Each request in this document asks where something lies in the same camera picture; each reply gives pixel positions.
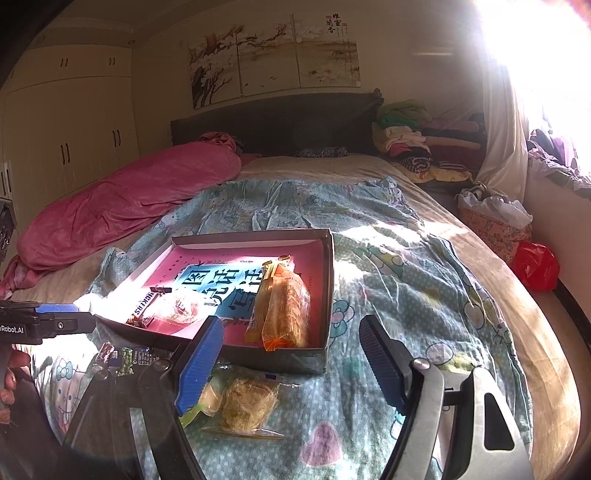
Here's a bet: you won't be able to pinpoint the clear packet round pastry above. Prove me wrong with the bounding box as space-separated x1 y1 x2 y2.
154 288 206 329

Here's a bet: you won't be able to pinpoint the wall painting of trees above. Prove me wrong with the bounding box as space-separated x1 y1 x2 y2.
188 13 361 110

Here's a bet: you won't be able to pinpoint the clear packet brown shredded pastry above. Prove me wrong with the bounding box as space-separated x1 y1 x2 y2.
199 375 286 443

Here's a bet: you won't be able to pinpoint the pink blanket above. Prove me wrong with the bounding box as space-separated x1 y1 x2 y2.
0 131 243 301

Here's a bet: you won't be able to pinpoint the bed with beige sheet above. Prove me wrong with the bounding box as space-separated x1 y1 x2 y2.
0 152 583 480

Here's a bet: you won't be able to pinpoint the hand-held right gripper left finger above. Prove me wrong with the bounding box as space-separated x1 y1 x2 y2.
60 316 225 480

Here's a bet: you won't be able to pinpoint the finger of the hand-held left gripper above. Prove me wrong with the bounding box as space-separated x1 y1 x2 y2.
41 312 96 341
0 301 77 317

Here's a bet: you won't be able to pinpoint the orange cracker packet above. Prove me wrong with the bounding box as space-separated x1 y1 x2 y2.
261 272 311 352

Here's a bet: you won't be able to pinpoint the grey cardboard box pink inside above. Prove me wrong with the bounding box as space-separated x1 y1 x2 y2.
92 229 335 376

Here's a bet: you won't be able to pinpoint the beige curtain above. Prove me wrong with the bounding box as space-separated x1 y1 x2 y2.
475 60 529 199

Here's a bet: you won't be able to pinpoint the pile of folded clothes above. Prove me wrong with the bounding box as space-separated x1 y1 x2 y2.
372 99 488 183

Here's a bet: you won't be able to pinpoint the light green snack packet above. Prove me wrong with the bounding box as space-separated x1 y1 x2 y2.
178 367 225 428

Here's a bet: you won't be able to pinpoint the red plastic bag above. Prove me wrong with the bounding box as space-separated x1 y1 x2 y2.
512 240 559 292

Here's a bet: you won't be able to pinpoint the floral fabric basket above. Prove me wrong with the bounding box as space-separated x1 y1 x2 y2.
455 185 534 264

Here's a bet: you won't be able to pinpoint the dark headboard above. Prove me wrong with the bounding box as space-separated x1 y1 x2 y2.
170 91 384 160

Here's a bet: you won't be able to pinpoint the green pea snack packet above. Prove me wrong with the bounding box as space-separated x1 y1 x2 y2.
95 342 174 379

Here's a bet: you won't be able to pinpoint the long yellow-green snack packet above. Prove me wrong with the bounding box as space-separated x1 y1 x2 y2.
244 255 296 344

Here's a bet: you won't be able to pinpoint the purple clothes on windowsill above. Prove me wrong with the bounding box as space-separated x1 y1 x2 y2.
526 127 591 192

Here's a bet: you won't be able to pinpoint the brown chocolate bar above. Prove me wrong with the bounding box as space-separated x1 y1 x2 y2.
126 285 174 329

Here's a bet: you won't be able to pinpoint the cream wardrobe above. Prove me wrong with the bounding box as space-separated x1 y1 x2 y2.
0 44 141 222

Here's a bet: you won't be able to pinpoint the dark patterned pillow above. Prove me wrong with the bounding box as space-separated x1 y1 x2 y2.
295 145 349 159

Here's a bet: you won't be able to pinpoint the printed cartoon cat blanket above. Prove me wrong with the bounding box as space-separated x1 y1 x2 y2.
44 175 536 480

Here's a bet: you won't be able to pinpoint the person's left hand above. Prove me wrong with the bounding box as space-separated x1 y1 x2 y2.
0 349 31 426

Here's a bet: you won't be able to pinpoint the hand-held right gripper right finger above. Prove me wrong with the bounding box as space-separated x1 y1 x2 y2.
359 315 531 480

